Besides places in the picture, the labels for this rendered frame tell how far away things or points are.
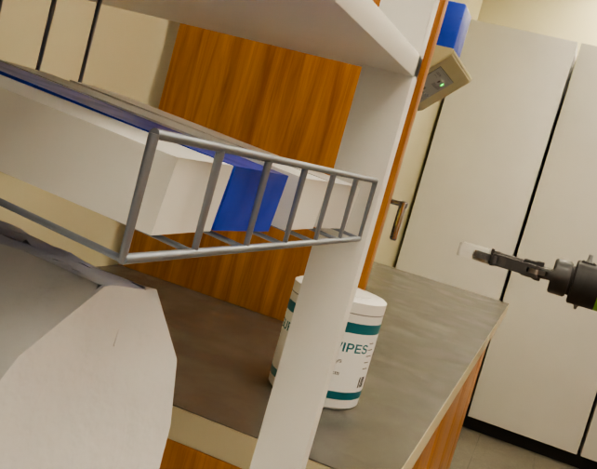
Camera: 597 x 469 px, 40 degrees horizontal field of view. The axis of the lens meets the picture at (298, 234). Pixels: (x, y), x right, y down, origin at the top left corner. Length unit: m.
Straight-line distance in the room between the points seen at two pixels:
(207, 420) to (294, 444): 0.23
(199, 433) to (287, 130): 0.74
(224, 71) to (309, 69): 0.17
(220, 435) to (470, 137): 3.87
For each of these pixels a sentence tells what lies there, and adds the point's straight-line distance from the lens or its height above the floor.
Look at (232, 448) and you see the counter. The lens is 0.96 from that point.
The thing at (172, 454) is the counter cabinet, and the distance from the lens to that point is 0.99.
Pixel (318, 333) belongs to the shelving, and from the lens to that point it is 0.72.
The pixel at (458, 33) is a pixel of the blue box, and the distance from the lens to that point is 1.64.
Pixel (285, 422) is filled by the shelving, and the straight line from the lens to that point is 0.74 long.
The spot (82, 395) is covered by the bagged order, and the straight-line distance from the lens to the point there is 0.47.
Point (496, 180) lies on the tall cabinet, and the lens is 4.67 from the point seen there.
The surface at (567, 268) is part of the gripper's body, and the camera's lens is 1.78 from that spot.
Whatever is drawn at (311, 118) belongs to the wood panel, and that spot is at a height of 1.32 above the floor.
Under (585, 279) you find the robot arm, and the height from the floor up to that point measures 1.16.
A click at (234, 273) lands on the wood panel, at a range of 1.58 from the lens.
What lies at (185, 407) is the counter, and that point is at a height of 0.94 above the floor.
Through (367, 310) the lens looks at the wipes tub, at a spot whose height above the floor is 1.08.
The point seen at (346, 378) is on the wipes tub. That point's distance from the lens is 1.11.
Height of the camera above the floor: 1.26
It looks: 6 degrees down
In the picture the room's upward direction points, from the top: 16 degrees clockwise
